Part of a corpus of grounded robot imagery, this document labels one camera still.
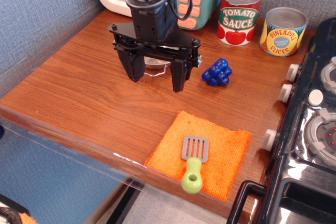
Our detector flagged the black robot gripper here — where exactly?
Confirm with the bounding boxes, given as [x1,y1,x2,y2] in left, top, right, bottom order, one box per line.
[109,2,201,92]

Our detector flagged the blue toy grapes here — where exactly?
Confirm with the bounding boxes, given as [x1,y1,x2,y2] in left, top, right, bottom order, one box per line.
[202,58,233,86]

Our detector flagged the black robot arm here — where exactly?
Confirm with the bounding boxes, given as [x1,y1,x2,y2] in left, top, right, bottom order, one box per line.
[109,0,202,92]

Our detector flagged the silver metal bowl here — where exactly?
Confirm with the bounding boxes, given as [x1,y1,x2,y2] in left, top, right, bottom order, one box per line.
[144,57,170,77]

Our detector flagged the grey green toy spatula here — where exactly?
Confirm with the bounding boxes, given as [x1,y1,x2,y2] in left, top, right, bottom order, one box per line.
[181,135,209,194]

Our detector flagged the tomato sauce can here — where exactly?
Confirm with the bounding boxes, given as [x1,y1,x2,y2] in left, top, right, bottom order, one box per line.
[217,0,261,46]

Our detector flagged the orange cloth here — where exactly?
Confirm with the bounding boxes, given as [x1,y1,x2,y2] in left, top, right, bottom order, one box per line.
[144,110,253,202]

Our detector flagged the pineapple slices can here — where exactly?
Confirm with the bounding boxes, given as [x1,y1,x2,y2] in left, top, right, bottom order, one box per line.
[259,7,308,57]

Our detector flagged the white stove knob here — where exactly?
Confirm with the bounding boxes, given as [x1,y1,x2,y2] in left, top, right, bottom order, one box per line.
[279,84,292,103]
[286,64,300,82]
[262,129,277,152]

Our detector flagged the white round stove button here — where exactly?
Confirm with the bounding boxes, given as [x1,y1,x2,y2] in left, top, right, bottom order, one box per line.
[308,89,323,106]

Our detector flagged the grey stove burner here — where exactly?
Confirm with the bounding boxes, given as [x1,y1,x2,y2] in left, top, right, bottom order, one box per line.
[305,108,335,167]
[320,56,336,94]

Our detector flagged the black toy stove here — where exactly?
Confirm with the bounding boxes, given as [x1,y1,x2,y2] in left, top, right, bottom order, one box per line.
[227,17,336,224]

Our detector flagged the black stove oven handle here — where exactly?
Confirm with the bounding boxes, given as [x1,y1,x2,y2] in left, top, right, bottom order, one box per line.
[227,180,266,224]

